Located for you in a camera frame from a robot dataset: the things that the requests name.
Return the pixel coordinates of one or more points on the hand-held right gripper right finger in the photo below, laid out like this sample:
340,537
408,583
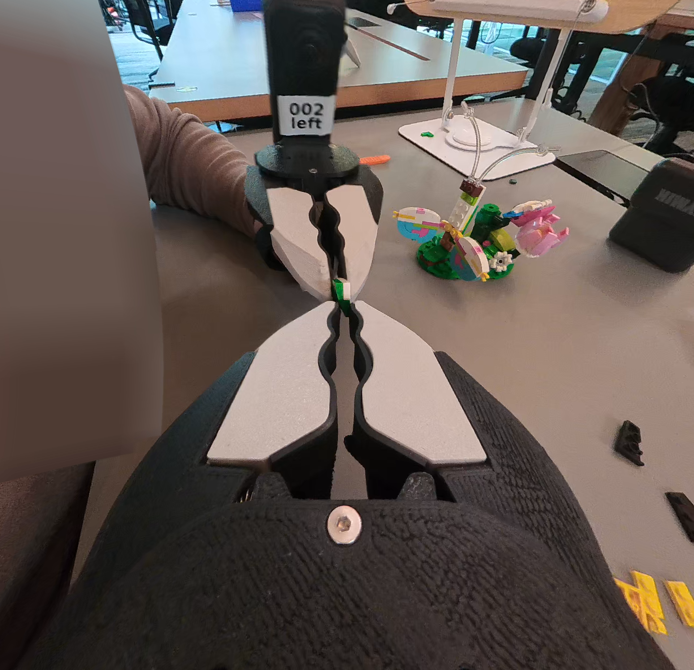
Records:
417,393

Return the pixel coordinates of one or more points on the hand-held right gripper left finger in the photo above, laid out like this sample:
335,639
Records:
276,393

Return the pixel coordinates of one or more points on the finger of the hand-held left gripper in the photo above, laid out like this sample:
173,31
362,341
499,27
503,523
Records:
293,230
358,225

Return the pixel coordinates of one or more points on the multicolour lego wing assembly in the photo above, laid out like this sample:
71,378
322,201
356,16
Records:
339,290

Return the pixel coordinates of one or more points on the lego flower model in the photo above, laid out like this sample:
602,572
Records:
450,258

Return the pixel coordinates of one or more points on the black lego wedge plate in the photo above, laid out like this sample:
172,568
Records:
682,515
630,443

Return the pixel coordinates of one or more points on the person's left forearm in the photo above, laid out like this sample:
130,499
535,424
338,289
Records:
184,160

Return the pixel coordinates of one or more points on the small yellow lego plate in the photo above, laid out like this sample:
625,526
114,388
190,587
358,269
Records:
682,599

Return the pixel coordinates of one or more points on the small orange object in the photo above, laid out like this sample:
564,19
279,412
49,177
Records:
375,160

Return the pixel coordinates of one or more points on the neighbouring table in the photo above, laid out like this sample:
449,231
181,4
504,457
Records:
227,68

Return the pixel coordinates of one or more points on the black charger case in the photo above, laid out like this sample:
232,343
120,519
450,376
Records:
656,230

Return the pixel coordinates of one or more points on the wooden board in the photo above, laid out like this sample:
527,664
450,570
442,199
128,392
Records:
623,3

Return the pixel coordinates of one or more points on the black office chair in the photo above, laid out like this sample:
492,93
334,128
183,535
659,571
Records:
667,117

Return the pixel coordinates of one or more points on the yellow lego frame piece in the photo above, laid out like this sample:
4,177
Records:
645,599

